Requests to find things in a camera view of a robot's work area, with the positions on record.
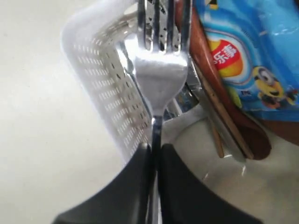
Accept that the blue chips snack bag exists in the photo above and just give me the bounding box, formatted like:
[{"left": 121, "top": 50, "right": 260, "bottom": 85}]
[{"left": 193, "top": 0, "right": 299, "bottom": 122}]

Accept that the brown round plate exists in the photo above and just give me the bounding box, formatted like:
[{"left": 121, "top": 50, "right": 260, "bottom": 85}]
[{"left": 190, "top": 7, "right": 239, "bottom": 111}]

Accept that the silver metal fork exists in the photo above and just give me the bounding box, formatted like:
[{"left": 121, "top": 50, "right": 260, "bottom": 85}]
[{"left": 134, "top": 0, "right": 192, "bottom": 224}]

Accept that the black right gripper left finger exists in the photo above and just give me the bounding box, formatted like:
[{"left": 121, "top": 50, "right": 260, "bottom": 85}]
[{"left": 54, "top": 143, "right": 152, "bottom": 224}]

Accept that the brown wooden spoon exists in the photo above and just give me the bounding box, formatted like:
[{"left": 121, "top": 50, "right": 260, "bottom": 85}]
[{"left": 193, "top": 63, "right": 272, "bottom": 161}]

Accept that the white perforated plastic basket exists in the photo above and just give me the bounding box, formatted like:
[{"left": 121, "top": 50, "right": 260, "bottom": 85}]
[{"left": 60, "top": 0, "right": 150, "bottom": 161}]

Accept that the speckled white bowl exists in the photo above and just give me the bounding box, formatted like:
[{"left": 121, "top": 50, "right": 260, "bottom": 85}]
[{"left": 163, "top": 105, "right": 299, "bottom": 224}]

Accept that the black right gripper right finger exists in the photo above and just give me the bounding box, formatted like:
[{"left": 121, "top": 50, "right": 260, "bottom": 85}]
[{"left": 158, "top": 144, "right": 262, "bottom": 224}]

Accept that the silver metal cup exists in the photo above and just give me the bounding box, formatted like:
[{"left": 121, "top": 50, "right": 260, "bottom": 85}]
[{"left": 117, "top": 39, "right": 206, "bottom": 123}]

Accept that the wooden chopstick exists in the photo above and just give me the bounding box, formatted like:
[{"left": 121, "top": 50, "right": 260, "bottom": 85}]
[
  {"left": 194, "top": 65, "right": 254, "bottom": 162},
  {"left": 208, "top": 118, "right": 224, "bottom": 158}
]

